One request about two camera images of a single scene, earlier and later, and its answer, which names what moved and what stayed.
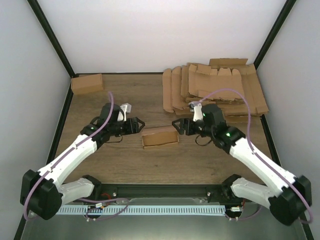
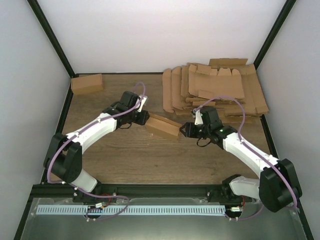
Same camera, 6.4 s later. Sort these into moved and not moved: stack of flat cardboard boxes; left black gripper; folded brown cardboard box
Moved: left black gripper
Not moved: stack of flat cardboard boxes; folded brown cardboard box
